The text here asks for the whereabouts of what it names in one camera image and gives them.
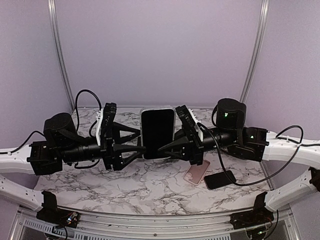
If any aluminium corner post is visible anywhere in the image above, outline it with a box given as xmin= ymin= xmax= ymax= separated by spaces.
xmin=47 ymin=0 xmax=76 ymax=111
xmin=240 ymin=0 xmax=270 ymax=103

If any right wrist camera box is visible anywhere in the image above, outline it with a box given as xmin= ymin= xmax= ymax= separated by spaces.
xmin=175 ymin=105 xmax=204 ymax=142

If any aluminium left corner post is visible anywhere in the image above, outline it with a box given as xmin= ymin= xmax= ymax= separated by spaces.
xmin=47 ymin=0 xmax=76 ymax=111

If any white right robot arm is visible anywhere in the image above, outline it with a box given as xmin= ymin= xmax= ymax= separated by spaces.
xmin=158 ymin=98 xmax=320 ymax=224

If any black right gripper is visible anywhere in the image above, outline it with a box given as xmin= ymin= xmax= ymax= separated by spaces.
xmin=157 ymin=123 xmax=239 ymax=166

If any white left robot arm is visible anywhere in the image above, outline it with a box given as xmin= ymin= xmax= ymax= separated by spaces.
xmin=0 ymin=112 xmax=145 ymax=176

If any aluminium right corner post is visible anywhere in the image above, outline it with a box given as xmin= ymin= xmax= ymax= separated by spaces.
xmin=240 ymin=0 xmax=270 ymax=103

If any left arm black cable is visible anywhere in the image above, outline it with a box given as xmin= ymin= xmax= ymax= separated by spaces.
xmin=0 ymin=89 xmax=103 ymax=170

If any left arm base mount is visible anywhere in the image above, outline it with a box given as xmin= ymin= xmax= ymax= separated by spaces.
xmin=36 ymin=191 xmax=80 ymax=229

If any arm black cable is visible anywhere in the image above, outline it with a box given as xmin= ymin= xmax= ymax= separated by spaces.
xmin=0 ymin=89 xmax=103 ymax=170
xmin=197 ymin=122 xmax=320 ymax=187

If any pink phone case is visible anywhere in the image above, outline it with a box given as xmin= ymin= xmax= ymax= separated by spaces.
xmin=183 ymin=160 xmax=210 ymax=186

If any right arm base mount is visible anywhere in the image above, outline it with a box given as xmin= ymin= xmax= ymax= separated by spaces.
xmin=229 ymin=192 xmax=274 ymax=230

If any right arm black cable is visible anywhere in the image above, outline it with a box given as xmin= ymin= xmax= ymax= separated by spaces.
xmin=197 ymin=122 xmax=320 ymax=187

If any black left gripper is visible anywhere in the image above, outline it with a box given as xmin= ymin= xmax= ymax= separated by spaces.
xmin=59 ymin=121 xmax=148 ymax=171

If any aluminium front rail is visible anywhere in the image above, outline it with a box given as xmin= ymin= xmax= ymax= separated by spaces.
xmin=8 ymin=206 xmax=301 ymax=240

